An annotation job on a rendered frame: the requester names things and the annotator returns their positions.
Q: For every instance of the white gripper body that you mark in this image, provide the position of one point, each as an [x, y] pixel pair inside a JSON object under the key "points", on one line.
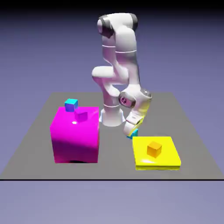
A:
{"points": [[129, 128]]}

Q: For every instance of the small cyan cube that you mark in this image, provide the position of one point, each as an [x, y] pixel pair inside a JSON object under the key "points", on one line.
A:
{"points": [[70, 105], [134, 134]]}

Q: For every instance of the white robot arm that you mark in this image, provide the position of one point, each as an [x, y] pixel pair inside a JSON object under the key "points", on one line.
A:
{"points": [[125, 57]]}

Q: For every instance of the small orange cube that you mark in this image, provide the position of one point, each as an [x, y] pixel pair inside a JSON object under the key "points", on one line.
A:
{"points": [[154, 149]]}

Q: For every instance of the small magenta cube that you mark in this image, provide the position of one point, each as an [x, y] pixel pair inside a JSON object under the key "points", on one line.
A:
{"points": [[81, 116]]}

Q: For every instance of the large yellow box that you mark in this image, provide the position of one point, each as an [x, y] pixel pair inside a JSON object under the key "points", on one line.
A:
{"points": [[157, 161]]}

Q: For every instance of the large magenta box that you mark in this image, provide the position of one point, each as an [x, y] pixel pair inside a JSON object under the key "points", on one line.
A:
{"points": [[75, 138]]}

